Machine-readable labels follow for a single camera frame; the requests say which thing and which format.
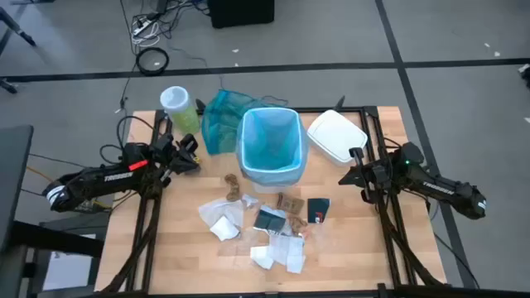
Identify black side desk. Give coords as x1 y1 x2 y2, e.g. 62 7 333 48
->
0 123 104 298

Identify black and white packet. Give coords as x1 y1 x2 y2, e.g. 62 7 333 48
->
253 205 287 235

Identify white plastic trash bin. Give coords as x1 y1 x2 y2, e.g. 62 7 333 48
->
248 180 303 195

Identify black aluminium table frame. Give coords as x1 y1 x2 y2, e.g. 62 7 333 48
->
95 95 530 298

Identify long brown paper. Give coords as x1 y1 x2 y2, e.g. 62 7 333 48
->
224 173 242 203

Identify dark card with red logo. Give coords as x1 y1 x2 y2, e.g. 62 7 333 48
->
306 197 331 224

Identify white power strip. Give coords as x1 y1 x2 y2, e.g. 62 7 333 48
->
132 18 157 37

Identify white floor cable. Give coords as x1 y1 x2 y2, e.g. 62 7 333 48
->
131 31 161 47

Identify white board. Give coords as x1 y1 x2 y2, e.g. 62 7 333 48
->
42 233 99 292

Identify light blue bin liner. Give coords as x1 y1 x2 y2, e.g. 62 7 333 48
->
235 106 310 187

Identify white bin lid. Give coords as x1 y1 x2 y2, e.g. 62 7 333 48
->
306 108 369 165

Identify brown cardboard piece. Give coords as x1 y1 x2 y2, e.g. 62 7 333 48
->
276 192 306 215

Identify brown paper ball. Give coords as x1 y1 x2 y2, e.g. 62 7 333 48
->
288 215 309 236

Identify folded teal trash bag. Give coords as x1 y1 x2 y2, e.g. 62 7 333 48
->
201 89 266 156

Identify large white paper sheet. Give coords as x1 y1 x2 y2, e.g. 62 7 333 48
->
267 233 307 275

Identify white tissue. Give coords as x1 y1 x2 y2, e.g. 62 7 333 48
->
197 197 245 228

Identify green wipes canister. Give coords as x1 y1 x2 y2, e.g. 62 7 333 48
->
159 85 202 136

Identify black floor cable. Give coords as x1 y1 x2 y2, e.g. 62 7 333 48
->
118 0 140 115

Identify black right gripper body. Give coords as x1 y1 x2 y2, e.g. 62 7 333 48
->
360 161 397 203

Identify clear plastic film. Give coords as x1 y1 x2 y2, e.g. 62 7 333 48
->
218 227 270 257

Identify small white printed paper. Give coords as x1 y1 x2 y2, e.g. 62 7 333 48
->
249 245 275 271

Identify coiled black cable ring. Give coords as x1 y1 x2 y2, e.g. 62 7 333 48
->
135 46 170 77

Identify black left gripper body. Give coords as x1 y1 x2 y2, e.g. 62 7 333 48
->
151 132 180 184

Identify yellow cable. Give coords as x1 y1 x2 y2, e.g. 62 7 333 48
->
26 165 55 183

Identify black floor box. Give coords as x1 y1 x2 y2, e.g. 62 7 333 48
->
206 0 276 29

